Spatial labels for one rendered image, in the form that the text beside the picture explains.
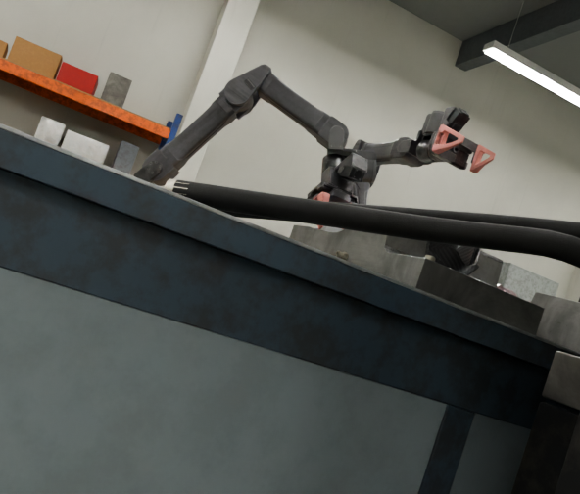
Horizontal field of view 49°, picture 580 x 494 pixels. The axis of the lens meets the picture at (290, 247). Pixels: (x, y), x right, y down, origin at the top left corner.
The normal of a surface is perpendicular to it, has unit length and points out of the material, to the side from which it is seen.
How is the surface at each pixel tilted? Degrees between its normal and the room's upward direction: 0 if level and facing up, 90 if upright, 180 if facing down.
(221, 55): 90
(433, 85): 90
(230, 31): 90
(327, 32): 90
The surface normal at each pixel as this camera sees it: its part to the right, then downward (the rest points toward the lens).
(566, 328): -0.69, -0.29
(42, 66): 0.33, 0.04
